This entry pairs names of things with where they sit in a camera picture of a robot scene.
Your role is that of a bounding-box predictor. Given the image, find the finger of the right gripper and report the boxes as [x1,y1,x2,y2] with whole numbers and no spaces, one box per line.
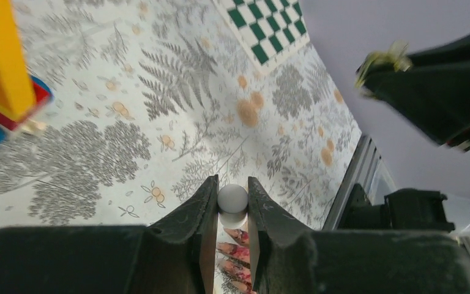
[408,34,470,66]
[364,66,470,151]

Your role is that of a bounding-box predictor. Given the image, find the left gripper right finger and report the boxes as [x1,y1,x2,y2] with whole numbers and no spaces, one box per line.
[248,177,470,293]

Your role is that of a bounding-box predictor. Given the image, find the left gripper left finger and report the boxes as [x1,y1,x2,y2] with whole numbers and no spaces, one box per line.
[0,176,219,293]

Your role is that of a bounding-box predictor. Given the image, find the yellow nail polish bottle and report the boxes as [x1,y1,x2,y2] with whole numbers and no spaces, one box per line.
[354,40,413,100]

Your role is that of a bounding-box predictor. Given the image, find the person's hand dark nails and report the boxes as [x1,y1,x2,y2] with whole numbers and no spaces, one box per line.
[217,228,256,294]

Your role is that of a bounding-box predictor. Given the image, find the floral patterned table cloth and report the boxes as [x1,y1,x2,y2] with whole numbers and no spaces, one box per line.
[0,0,364,294]

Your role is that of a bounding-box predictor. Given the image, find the green white checkerboard mat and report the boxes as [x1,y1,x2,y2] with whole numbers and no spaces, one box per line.
[212,0,310,75]

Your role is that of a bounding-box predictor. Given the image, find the yellow red toy block car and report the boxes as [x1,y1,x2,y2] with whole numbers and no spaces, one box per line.
[0,1,53,143]

